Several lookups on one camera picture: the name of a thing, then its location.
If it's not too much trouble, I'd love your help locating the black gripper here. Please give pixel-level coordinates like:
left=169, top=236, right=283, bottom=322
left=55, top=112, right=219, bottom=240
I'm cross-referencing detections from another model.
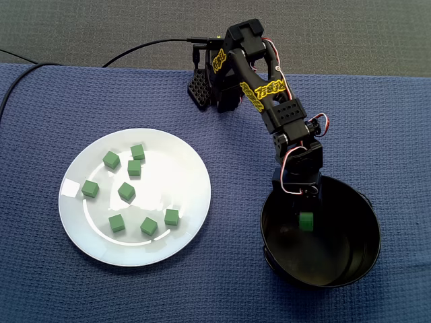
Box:
left=271, top=139, right=324, bottom=225

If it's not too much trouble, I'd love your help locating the black round container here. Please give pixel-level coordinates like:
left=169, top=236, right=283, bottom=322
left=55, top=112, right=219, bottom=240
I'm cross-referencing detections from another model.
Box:
left=259, top=174, right=383, bottom=289

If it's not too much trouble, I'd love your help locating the white round plate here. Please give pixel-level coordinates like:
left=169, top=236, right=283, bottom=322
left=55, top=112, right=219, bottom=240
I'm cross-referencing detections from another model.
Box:
left=58, top=127, right=212, bottom=268

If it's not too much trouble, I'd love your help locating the blue woven table mat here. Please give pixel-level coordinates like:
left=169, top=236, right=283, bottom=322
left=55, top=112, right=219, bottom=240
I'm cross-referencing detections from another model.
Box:
left=0, top=63, right=431, bottom=323

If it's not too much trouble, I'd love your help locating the black table clamp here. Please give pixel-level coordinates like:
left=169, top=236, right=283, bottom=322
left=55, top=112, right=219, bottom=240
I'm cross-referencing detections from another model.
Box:
left=191, top=43, right=210, bottom=73

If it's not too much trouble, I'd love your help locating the white red gripper servo wire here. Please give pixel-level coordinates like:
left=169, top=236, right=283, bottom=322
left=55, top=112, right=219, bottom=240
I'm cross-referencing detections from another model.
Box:
left=279, top=145, right=309, bottom=196

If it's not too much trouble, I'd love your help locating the white red wrist servo wire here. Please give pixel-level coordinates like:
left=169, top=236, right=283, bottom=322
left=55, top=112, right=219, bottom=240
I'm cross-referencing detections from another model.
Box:
left=304, top=112, right=331, bottom=137

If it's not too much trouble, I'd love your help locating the black robot cable with plug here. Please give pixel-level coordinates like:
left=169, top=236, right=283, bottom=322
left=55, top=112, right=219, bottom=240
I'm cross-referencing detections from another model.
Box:
left=102, top=36, right=209, bottom=69

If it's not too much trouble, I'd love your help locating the thick black cable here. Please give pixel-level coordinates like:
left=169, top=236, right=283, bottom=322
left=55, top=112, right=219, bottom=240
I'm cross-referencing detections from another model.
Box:
left=0, top=62, right=65, bottom=118

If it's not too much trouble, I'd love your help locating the thin black cable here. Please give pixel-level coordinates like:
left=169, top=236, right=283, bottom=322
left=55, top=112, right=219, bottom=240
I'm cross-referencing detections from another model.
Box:
left=0, top=48, right=37, bottom=65

